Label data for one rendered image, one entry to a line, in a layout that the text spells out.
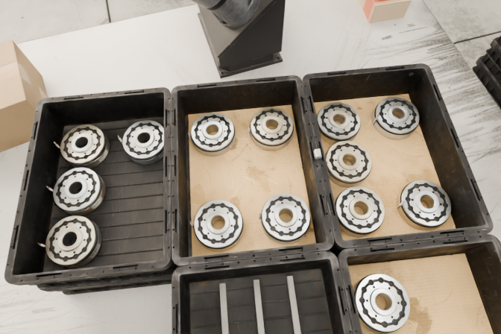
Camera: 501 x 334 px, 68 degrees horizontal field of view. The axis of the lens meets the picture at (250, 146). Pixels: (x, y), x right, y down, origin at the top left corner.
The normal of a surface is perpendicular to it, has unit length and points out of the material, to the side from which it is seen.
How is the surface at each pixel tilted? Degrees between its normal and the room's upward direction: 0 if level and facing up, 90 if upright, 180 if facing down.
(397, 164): 0
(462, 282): 0
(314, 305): 0
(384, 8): 90
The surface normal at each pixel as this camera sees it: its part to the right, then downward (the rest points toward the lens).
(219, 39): -0.67, -0.13
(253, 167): -0.02, -0.45
